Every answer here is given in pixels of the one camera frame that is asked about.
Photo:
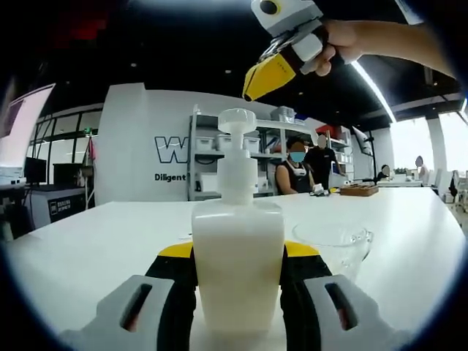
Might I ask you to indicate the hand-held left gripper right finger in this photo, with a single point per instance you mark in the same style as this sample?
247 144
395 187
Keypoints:
351 307

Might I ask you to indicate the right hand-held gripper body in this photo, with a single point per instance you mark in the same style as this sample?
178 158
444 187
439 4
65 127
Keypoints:
289 14

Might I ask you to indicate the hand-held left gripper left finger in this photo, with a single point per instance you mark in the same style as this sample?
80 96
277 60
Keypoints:
120 303

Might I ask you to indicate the clear glass cup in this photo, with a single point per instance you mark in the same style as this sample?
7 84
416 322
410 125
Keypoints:
351 256

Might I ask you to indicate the white pump bottle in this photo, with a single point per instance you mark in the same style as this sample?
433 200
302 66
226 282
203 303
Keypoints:
237 256

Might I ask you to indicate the person's right hand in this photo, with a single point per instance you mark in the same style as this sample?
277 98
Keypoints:
342 38

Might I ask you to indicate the grey crate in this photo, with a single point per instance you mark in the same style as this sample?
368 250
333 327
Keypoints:
287 115

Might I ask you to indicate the row of white storage bins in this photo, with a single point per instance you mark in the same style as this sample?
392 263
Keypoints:
251 143

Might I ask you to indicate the red box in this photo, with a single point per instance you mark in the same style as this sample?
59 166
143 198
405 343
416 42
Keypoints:
329 131

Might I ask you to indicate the metal shelf rack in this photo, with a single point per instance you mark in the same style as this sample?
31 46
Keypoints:
192 153

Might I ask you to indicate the ceiling light strip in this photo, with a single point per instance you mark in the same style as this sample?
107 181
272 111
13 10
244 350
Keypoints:
373 87

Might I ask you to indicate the black screen on stand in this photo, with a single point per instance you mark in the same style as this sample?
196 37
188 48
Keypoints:
361 139

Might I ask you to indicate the grey equipment cabinet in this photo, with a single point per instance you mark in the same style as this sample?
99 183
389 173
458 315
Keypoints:
66 204

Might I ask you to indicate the brown wooden tray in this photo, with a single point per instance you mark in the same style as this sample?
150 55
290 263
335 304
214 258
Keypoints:
360 191

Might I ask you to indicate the white worn chest device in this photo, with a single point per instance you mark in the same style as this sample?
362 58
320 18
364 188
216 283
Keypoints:
411 11

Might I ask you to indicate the green plant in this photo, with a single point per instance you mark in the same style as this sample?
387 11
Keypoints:
400 170

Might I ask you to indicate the black ceiling fixture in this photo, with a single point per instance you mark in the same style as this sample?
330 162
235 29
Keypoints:
429 77

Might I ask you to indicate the pink hanging cloth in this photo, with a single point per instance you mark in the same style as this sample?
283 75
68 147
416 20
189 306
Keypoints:
92 150

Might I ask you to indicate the black monitor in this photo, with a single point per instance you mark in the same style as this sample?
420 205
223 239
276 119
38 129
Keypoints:
34 170

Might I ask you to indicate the white laptop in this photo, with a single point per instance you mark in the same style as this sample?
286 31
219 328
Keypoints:
25 120

